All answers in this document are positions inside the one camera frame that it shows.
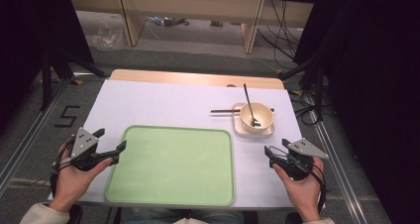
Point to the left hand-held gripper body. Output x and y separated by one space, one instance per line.
82 144

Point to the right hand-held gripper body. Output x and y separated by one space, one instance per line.
305 148

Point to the cream bowl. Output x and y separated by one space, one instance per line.
264 113

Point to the cream square plate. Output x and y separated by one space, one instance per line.
237 126

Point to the light green tray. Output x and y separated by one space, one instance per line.
171 164

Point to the metal spoon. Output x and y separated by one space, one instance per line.
247 98

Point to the brown wooden chopstick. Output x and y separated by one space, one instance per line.
224 110

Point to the person's left hand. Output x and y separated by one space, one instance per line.
71 184

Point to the person's right hand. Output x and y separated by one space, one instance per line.
305 194

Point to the black tripod stand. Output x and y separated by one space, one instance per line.
46 82
318 95

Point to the person's legs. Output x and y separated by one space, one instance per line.
148 216

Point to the black curtain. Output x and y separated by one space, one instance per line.
29 35
373 85

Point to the clear plastic bag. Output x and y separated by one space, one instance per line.
107 37

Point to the light wooden table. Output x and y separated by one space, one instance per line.
185 77

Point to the small box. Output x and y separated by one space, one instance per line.
216 23

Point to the beige wooden desk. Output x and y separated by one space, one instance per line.
198 6

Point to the metal floor rail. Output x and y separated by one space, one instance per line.
33 134
340 174

